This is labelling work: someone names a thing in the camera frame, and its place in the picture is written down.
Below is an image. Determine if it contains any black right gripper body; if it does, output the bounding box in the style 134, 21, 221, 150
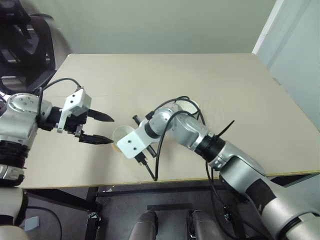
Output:
131, 114, 157, 159

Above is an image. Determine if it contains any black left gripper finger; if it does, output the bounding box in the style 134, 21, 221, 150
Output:
86, 108, 116, 123
79, 133, 114, 146

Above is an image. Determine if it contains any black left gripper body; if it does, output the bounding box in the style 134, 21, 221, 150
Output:
64, 111, 89, 144

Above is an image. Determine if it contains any translucent plastic cup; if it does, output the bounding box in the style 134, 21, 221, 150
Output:
112, 125, 136, 153

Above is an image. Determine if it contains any black mesh office chair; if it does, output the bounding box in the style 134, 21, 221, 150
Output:
0, 0, 59, 95

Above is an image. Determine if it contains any dark grey rounded shape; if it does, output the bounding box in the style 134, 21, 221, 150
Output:
129, 210, 157, 240
191, 210, 221, 240

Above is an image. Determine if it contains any grey square floor pad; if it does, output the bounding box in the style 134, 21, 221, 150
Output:
24, 216, 41, 232

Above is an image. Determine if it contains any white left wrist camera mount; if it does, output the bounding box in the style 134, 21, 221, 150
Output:
56, 88, 93, 134

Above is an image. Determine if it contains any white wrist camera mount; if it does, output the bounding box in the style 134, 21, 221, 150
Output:
116, 119, 162, 160
56, 88, 93, 134

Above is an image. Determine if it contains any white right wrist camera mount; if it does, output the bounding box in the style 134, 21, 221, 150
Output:
116, 119, 162, 160

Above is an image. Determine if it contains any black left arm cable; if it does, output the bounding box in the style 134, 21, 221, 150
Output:
36, 78, 85, 123

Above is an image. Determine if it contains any black floor cable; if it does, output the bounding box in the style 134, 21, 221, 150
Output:
26, 206, 63, 240

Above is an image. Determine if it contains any black right arm cable tie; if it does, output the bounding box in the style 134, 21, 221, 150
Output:
216, 120, 236, 139

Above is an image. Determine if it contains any black hanging right arm cable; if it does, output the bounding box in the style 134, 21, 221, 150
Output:
204, 159, 262, 216

